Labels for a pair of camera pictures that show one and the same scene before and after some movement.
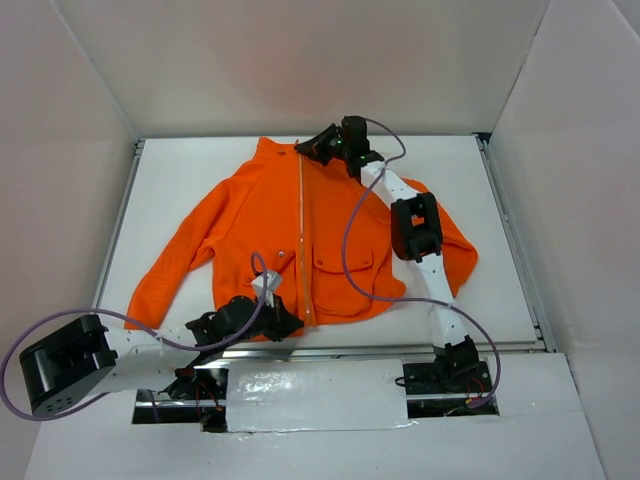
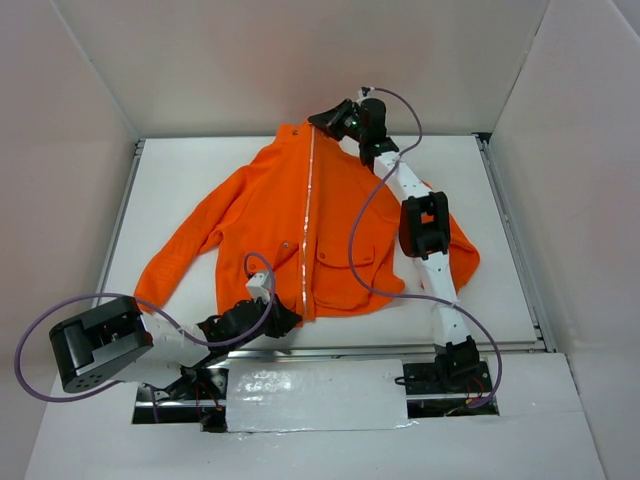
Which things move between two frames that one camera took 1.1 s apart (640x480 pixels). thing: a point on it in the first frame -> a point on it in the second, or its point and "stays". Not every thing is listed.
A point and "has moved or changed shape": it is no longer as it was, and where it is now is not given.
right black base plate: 466,377 stays
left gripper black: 279,316 stays
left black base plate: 198,395 stays
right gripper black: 325,145 -> 338,120
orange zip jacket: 310,223 has moved or changed shape
